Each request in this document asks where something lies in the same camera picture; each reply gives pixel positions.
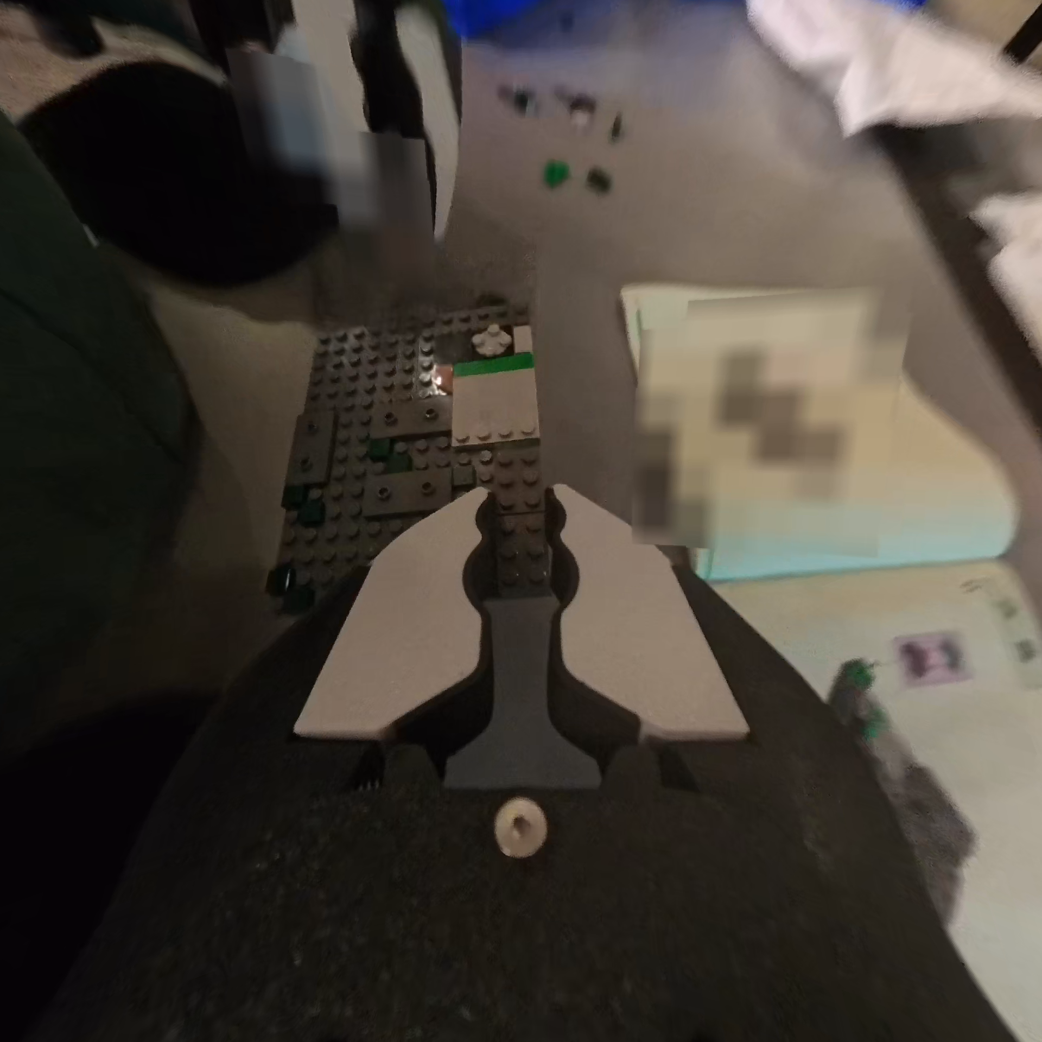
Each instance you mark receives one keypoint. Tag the green corner brick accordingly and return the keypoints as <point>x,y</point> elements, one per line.
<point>556,175</point>

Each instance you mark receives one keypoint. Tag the person's left forearm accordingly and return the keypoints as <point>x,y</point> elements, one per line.
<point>73,407</point>

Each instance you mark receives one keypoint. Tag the blue plastic bin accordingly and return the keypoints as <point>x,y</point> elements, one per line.
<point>521,16</point>

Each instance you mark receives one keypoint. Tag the crumpled white paper bag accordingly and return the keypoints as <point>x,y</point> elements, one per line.
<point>895,65</point>

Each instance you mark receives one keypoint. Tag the small white bag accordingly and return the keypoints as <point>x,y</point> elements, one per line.
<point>1013,236</point>

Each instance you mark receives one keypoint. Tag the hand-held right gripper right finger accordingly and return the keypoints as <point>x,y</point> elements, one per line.
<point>643,643</point>

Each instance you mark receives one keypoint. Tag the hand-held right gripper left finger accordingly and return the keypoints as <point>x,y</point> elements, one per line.
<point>407,635</point>

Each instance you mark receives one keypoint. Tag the grey brick baseplate assembly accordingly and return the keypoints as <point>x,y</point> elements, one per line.
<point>350,391</point>

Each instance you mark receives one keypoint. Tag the small black stick piece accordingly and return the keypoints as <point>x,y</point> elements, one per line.
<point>616,126</point>

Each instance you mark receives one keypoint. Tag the grey desk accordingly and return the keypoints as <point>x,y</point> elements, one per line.
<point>733,203</point>

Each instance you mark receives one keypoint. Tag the brick instruction booklet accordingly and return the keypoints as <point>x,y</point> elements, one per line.
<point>993,773</point>

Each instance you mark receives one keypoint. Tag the small black brick piece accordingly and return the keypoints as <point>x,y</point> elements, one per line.
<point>518,98</point>

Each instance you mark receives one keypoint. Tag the small purple white brick piece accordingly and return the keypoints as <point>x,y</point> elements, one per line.
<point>578,104</point>

